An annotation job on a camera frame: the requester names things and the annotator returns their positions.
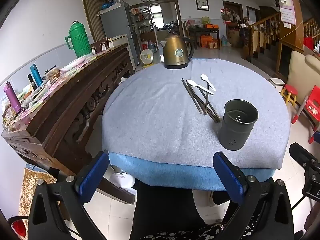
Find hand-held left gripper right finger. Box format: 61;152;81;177
213;151;294;240

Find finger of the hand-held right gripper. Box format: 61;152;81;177
289;142;317;167

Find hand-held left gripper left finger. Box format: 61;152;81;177
27;151;109;240

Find dark grey utensil holder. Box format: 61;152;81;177
219;99;259;151

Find white plastic spoon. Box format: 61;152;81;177
201;74;217;92
187;79;215;95

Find red plastic child chair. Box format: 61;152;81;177
299;85;320;125

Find red round stool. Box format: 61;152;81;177
280;84;298;106

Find blue tablecloth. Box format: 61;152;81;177
107;151;275;190

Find person's legs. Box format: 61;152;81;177
129;180;232;240

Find small white step stool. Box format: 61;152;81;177
268;78;287;88

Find beige sofa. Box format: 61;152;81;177
287;50;320;100

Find carved wooden sideboard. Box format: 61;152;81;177
1;42;137;205

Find pink patterned table cover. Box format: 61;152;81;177
2;49;113;130

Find plastic snack container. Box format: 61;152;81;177
44;65;61;79

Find purple water bottle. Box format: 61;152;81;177
3;81;22;113

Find white plate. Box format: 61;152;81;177
61;56;88;72

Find blue water bottle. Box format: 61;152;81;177
30;64;43;87

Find wooden stair railing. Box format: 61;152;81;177
241;12;320;63

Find small yellow electric fan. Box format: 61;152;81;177
139;49;153;68

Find wooden chair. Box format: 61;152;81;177
90;37;110;54

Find bronze electric kettle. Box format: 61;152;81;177
159;33;195;70

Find orange cardboard box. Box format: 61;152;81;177
200;35;218;48

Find green thermos flask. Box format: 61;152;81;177
65;21;92;58

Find white chest freezer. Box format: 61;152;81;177
108;34;130;48

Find dark wooden side table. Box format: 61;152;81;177
187;26;220;49

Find grey refrigerator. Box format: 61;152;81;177
97;0;139;67

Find brown wooden door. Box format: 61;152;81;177
80;0;109;43

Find pink wall calendar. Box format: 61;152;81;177
276;0;297;25

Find framed wall picture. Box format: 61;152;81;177
195;0;210;11

